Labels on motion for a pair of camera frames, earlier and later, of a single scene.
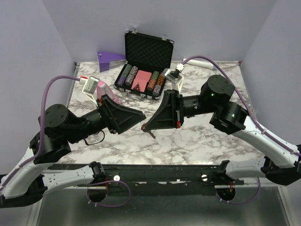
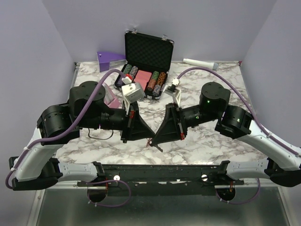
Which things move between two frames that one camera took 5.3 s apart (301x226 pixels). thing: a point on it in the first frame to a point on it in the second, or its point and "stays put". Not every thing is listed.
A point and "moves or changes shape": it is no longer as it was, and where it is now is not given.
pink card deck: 142,77 stays put
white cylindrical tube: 200,63 stays put
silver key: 151,134 moves or changes shape
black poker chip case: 148,59 stays put
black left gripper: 119,117 to 136,127
